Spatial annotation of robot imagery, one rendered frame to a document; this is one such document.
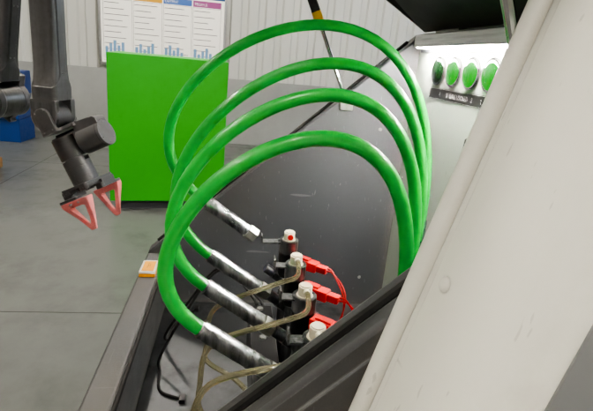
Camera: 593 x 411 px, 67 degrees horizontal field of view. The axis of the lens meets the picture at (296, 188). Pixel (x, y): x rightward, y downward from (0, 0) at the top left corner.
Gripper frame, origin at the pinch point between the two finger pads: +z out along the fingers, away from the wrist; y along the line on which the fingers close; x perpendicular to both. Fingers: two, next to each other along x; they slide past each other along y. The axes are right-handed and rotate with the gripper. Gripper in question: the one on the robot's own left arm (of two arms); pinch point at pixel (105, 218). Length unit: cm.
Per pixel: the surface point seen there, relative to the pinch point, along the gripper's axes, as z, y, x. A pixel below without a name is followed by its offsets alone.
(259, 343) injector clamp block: 21, -33, -38
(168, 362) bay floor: 26.1, -22.4, -14.5
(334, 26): -16, -27, -63
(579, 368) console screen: 2, -73, -68
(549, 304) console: 1, -71, -68
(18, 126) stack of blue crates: -102, 435, 374
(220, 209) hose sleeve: 1.0, -30.3, -39.4
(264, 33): -18, -29, -54
